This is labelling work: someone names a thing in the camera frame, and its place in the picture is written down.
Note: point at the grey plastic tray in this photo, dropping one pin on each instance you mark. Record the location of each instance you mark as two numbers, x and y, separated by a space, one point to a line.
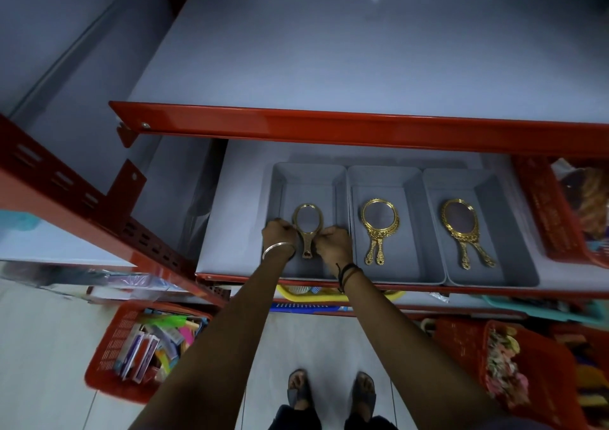
414 253
304 182
509 253

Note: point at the silver bangle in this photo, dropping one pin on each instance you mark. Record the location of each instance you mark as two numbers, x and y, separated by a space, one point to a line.
278 245

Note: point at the red plastic basket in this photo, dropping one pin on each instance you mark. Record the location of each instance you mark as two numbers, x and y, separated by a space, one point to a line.
537 206

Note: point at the pile of colourful packets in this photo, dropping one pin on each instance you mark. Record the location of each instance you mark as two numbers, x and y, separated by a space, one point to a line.
157 344

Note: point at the brown wrist band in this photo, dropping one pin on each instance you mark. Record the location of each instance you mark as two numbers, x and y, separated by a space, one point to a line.
351 275

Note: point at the yellow plastic basket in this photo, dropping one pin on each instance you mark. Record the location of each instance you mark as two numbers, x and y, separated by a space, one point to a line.
333 297

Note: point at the pale blue shelf board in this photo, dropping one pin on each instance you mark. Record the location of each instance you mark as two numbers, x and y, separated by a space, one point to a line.
57 249

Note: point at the person's right hand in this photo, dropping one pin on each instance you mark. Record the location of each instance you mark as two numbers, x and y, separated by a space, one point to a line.
335 249

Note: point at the person's foot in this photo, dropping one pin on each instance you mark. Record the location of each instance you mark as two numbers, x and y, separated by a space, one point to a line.
299 389
364 394

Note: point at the black wrist band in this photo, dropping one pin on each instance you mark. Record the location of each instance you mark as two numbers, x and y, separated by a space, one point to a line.
346 269

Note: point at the small clear packet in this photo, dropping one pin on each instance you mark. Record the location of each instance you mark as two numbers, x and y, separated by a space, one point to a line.
437 296

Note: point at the red basket with floral clips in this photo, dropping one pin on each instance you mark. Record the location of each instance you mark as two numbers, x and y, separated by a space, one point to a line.
461 349

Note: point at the person's right forearm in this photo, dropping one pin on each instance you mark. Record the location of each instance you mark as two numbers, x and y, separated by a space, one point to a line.
414 363

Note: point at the person's right foot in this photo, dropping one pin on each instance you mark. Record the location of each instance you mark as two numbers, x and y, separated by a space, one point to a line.
364 394

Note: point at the golden braided hair piece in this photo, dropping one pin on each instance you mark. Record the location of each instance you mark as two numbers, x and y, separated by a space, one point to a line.
592 196

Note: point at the red slotted rack upright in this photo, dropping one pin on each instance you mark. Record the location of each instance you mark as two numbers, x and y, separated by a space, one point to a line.
47 177

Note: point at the red basket with colourful packets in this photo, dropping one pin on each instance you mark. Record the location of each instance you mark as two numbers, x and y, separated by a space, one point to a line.
109 349

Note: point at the person's left foot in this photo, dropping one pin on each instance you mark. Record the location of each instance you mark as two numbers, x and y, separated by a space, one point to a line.
299 389

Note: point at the teal plastic basket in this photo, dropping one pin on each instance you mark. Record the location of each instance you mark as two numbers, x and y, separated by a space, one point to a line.
547 313

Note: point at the dark blue plastic basket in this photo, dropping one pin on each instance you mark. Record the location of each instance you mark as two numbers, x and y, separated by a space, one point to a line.
295 308

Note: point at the person's left forearm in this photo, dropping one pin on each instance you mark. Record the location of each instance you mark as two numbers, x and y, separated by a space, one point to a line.
214 358

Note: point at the person's left hand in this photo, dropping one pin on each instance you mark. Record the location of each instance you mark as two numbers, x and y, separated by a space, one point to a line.
280 232

